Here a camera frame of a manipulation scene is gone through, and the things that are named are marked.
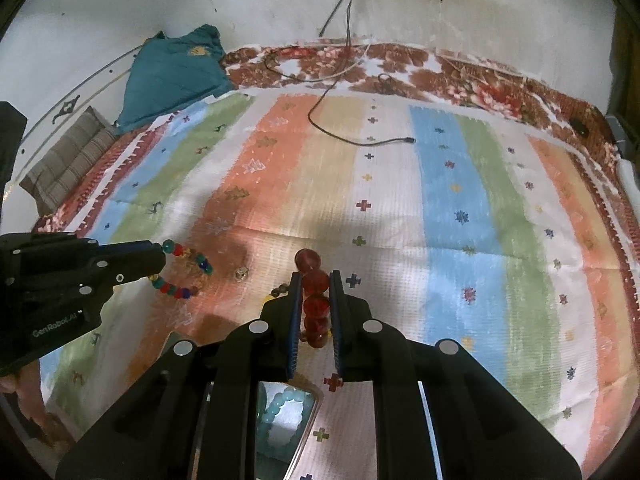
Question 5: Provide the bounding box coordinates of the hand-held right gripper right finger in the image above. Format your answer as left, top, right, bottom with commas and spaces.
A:
327, 270, 584, 480

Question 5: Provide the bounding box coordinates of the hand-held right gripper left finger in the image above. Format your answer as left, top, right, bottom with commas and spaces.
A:
55, 270, 305, 480

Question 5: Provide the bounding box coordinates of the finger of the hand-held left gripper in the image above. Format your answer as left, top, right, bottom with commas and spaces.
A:
95, 240, 167, 292

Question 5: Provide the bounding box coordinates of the red bead bracelet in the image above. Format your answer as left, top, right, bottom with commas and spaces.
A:
294, 248, 335, 349

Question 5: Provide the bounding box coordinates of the multicolour bead bracelet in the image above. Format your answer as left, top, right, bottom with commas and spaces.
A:
149, 240, 215, 301

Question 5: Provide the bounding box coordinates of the light blue bead bracelet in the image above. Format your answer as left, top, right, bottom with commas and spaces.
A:
257, 386, 314, 461

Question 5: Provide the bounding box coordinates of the silver metal tin box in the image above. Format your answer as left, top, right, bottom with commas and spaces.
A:
190, 380, 322, 480

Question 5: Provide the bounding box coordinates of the person's left hand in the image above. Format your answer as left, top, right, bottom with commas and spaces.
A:
0, 360, 53, 436

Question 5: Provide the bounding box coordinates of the brown striped cushion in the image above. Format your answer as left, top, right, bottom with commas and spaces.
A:
20, 106, 122, 217

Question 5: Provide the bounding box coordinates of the striped colourful cloth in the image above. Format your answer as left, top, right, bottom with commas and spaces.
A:
39, 87, 640, 480

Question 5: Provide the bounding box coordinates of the teal pillow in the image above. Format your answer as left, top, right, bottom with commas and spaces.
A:
116, 25, 236, 129

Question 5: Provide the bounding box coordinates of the long black charging cable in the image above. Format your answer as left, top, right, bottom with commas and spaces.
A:
307, 0, 416, 146

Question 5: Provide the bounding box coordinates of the white cable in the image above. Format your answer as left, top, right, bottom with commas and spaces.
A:
260, 42, 374, 84

